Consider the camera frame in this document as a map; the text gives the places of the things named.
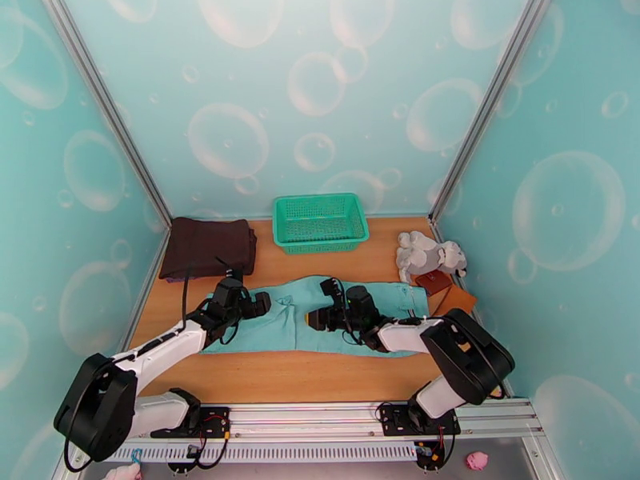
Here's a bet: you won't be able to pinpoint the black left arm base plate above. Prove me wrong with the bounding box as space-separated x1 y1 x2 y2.
150 406 231 440

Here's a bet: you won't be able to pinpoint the white slotted cable duct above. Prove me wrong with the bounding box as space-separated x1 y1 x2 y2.
82 442 418 464

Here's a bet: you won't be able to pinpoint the green plastic basket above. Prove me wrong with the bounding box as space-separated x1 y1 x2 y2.
273 193 370 257

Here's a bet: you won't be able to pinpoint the pink white plush toy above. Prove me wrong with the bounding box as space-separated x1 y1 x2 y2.
102 463 143 480

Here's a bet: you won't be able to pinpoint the dark brown leather wallet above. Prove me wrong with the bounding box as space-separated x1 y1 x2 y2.
414 271 454 296

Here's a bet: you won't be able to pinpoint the grey plush toy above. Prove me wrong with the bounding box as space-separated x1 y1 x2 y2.
395 231 469 285

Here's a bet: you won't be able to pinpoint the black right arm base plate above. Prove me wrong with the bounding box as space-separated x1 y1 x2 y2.
378 403 461 437

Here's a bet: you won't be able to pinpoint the tan leather pad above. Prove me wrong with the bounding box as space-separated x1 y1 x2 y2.
432 288 478 317

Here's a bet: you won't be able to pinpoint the teal trousers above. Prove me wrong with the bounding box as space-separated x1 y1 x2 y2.
198 275 431 356

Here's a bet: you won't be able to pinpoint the aluminium frame post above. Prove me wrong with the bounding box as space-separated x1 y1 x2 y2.
429 0 556 225
38 0 174 227

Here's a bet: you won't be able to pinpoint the aluminium mounting rail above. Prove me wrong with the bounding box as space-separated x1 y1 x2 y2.
70 399 545 443

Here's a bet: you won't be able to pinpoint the power wires with yellow connector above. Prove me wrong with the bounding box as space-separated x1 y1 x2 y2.
167 415 232 476
414 426 461 472

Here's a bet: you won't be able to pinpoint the dark brown folded trousers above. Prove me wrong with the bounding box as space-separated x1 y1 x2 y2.
158 217 258 282

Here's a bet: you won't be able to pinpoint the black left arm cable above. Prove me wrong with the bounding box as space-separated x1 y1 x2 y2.
181 263 195 325

